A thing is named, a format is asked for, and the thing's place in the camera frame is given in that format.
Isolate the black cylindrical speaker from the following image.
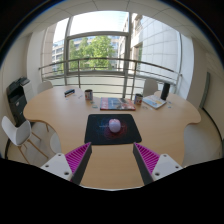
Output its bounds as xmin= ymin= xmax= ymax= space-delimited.
xmin=160 ymin=82 xmax=171 ymax=101

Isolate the printed white mug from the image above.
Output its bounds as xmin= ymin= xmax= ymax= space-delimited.
xmin=84 ymin=88 xmax=94 ymax=102
xmin=133 ymin=93 xmax=144 ymax=106

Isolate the black and white printer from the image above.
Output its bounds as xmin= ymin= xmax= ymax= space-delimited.
xmin=5 ymin=77 xmax=33 ymax=128

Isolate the white chair with wooden legs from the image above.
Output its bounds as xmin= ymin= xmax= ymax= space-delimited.
xmin=0 ymin=115 xmax=50 ymax=164

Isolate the black printed mouse pad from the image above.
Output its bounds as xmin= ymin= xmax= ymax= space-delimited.
xmin=84 ymin=113 xmax=143 ymax=146

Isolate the small blue and black box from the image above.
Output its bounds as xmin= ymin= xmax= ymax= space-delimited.
xmin=63 ymin=88 xmax=76 ymax=98

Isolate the light illustrated booklet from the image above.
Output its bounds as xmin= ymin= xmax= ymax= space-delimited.
xmin=142 ymin=94 xmax=168 ymax=110

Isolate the metal balcony railing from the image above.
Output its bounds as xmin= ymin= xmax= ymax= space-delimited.
xmin=38 ymin=57 xmax=183 ymax=100

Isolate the large red and blue magazine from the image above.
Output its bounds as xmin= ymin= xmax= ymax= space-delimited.
xmin=99 ymin=96 xmax=137 ymax=112

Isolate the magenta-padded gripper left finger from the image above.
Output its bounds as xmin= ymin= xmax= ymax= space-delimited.
xmin=40 ymin=142 xmax=94 ymax=186

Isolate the white round table base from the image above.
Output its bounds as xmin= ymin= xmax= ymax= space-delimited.
xmin=49 ymin=132 xmax=63 ymax=155

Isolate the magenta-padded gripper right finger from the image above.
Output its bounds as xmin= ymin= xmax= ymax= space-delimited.
xmin=132 ymin=142 xmax=184 ymax=186

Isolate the pink and lilac computer mouse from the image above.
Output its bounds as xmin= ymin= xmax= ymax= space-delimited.
xmin=108 ymin=118 xmax=122 ymax=134

